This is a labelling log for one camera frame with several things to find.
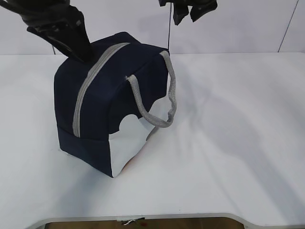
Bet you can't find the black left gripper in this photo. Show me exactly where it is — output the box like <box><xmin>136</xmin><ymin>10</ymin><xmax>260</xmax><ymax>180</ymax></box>
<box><xmin>0</xmin><ymin>0</ymin><xmax>93</xmax><ymax>62</ymax></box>

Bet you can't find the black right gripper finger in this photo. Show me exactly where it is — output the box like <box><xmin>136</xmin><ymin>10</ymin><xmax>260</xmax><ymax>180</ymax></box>
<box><xmin>190</xmin><ymin>0</ymin><xmax>218</xmax><ymax>22</ymax></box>
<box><xmin>173</xmin><ymin>0</ymin><xmax>191</xmax><ymax>25</ymax></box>

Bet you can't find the navy blue lunch bag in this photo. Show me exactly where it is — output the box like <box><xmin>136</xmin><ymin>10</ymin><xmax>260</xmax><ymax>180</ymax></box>
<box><xmin>54</xmin><ymin>32</ymin><xmax>177</xmax><ymax>177</ymax></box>

